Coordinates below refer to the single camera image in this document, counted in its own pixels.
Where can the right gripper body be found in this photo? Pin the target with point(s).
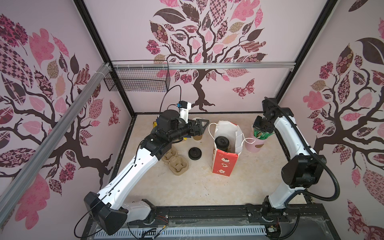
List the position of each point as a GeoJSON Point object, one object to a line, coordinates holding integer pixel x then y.
{"type": "Point", "coordinates": [259, 123]}

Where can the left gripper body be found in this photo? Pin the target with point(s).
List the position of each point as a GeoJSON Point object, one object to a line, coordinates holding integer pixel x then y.
{"type": "Point", "coordinates": [185, 129]}

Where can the pink cylinder holder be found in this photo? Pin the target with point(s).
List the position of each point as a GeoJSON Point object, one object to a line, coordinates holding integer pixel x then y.
{"type": "Point", "coordinates": [254, 144]}

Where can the red white paper bag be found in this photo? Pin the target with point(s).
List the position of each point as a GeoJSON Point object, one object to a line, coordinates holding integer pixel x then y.
{"type": "Point", "coordinates": [224, 162]}

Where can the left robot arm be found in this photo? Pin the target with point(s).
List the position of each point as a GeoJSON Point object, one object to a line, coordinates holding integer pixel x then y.
{"type": "Point", "coordinates": [107, 207]}

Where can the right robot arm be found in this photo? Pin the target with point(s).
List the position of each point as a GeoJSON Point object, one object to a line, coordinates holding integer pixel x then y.
{"type": "Point", "coordinates": [304, 167]}

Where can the green white straw packets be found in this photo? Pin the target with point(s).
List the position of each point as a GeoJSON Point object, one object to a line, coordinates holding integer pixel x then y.
{"type": "Point", "coordinates": [258, 134]}

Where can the stack of paper cups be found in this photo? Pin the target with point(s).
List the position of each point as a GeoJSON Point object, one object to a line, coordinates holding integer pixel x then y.
{"type": "Point", "coordinates": [198, 137]}

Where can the stack of black lids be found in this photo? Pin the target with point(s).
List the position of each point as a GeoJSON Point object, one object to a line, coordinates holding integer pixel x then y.
{"type": "Point", "coordinates": [195, 153]}

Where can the pulp cup carrier tray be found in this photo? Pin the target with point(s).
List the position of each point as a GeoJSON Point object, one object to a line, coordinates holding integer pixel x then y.
{"type": "Point", "coordinates": [176, 163]}

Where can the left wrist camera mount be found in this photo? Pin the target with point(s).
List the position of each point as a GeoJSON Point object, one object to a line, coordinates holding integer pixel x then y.
{"type": "Point", "coordinates": [184, 108]}

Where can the aluminium frame bar back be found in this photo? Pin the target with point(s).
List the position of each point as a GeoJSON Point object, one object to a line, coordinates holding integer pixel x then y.
{"type": "Point", "coordinates": [205, 66]}

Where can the aluminium frame bar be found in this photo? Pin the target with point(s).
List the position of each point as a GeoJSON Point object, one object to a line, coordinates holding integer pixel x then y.
{"type": "Point", "coordinates": [205, 66]}
{"type": "Point", "coordinates": [22, 181]}

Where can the black wire basket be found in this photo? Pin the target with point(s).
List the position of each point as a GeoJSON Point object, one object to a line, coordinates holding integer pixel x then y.
{"type": "Point", "coordinates": [139, 76]}

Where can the white cable duct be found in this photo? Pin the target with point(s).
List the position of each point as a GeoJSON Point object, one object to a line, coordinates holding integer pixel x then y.
{"type": "Point", "coordinates": [178, 233]}

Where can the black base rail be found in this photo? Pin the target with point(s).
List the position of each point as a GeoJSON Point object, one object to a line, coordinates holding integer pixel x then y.
{"type": "Point", "coordinates": [299, 222]}

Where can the aluminium frame bar left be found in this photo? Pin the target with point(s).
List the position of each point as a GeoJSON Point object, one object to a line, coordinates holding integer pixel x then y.
{"type": "Point", "coordinates": [22, 181]}

